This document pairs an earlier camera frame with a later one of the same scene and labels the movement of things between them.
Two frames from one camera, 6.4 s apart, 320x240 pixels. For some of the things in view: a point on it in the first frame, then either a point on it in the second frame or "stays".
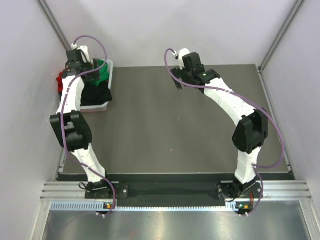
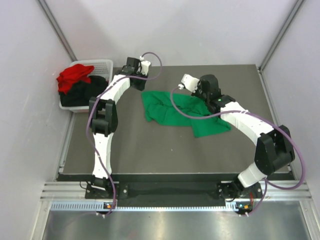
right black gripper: [179, 72] to [196, 93]
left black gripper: [87, 63] to [141, 87]
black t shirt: [92, 94] stays
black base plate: [235, 190] stays
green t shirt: [104, 74] to [159, 109]
